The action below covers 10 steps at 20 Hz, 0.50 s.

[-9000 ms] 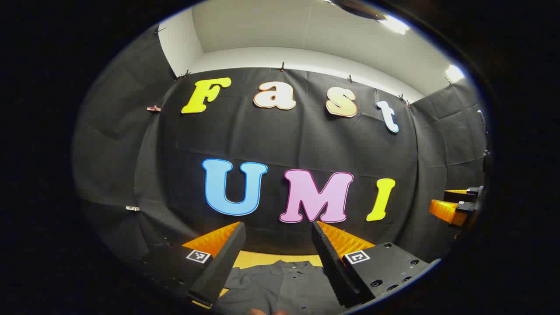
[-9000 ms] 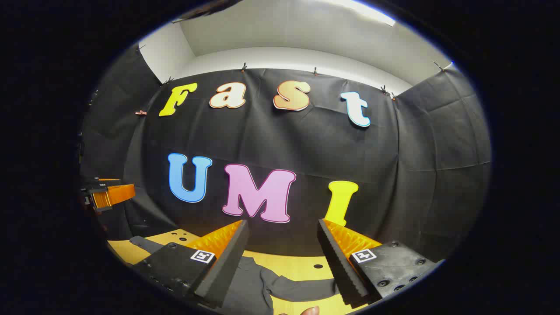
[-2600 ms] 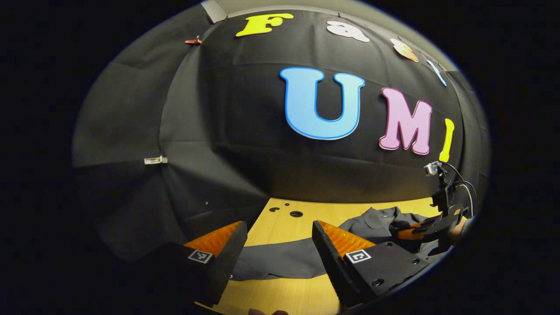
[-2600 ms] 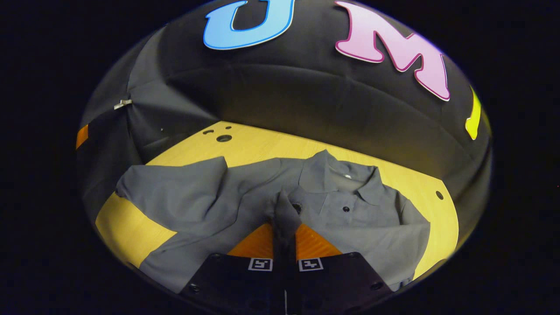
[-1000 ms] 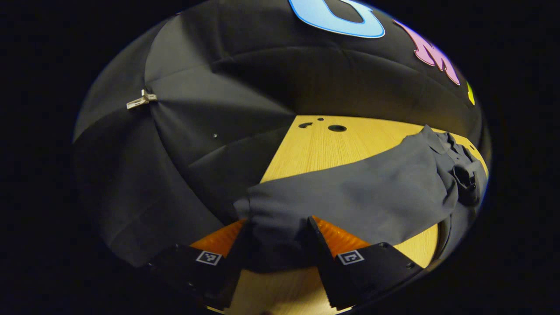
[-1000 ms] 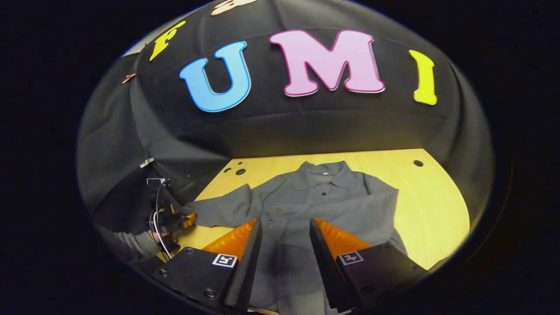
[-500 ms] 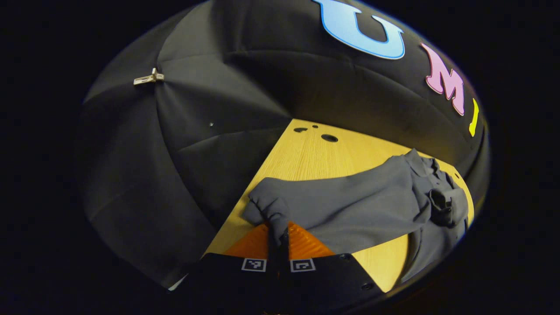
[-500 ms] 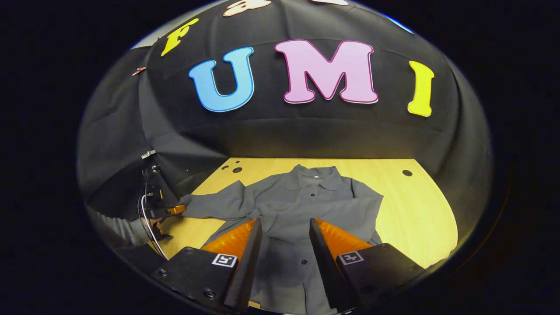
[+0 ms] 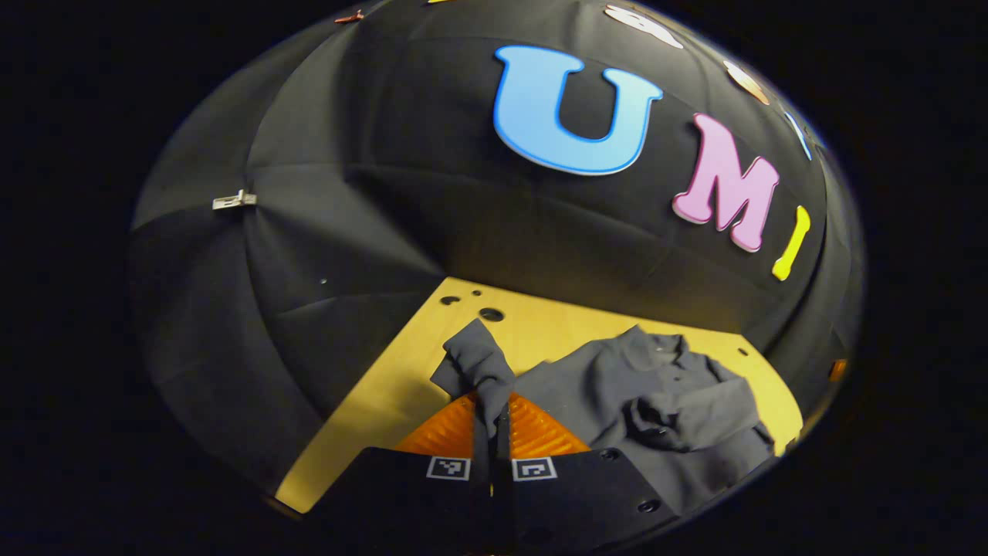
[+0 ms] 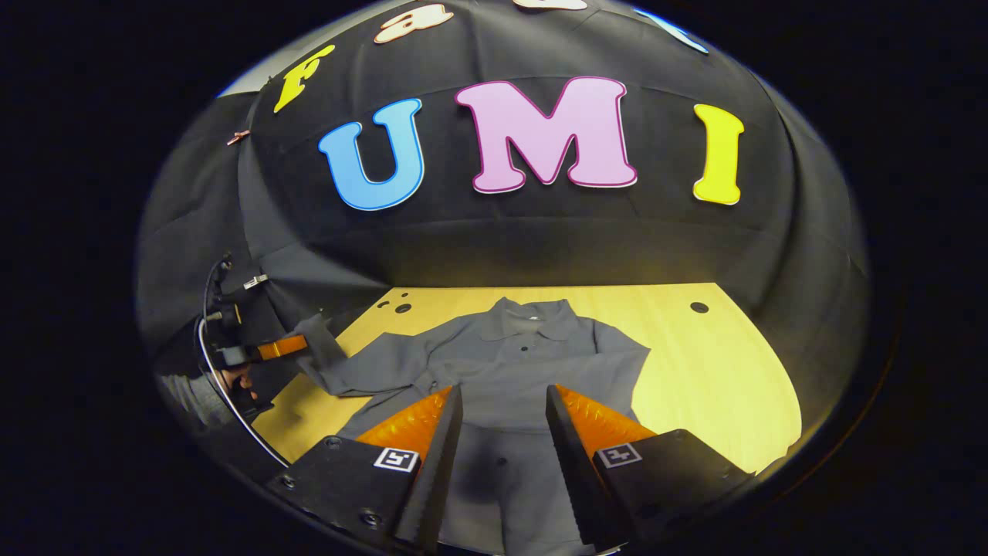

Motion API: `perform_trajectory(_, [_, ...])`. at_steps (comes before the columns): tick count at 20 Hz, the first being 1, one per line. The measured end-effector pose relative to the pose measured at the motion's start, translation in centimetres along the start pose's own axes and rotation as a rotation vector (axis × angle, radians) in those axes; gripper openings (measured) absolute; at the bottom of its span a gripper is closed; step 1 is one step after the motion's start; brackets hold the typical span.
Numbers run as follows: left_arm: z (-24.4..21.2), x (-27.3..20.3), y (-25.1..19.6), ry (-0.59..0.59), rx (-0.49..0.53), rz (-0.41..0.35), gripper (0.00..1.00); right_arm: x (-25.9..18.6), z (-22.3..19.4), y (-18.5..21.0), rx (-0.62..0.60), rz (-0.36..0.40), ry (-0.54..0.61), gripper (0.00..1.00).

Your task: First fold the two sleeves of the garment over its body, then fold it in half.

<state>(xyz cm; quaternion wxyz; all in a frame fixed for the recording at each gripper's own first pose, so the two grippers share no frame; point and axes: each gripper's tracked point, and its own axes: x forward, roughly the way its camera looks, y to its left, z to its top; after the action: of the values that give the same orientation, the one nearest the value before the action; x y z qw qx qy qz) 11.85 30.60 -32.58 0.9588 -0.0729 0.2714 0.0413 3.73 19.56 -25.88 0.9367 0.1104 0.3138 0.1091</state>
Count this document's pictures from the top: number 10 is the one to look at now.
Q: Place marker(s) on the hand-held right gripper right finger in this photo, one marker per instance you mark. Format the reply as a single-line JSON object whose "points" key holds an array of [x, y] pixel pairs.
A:
{"points": [[571, 471]]}

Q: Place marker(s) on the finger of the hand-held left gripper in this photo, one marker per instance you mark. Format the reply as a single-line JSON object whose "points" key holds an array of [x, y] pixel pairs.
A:
{"points": [[282, 347]]}

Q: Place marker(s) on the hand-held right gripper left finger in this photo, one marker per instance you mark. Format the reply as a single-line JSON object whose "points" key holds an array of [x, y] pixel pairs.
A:
{"points": [[440, 479]]}

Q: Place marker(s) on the grey button shirt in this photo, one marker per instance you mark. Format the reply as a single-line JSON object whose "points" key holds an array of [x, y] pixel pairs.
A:
{"points": [[525, 363]]}

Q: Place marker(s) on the white cloth clip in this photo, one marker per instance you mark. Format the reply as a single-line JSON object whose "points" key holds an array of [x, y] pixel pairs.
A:
{"points": [[255, 282]]}

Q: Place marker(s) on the pink cloth clip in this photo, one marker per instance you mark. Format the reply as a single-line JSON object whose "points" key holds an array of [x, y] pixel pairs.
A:
{"points": [[238, 137]]}

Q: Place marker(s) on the black backdrop cloth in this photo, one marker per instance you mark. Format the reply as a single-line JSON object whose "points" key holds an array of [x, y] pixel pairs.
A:
{"points": [[540, 239]]}

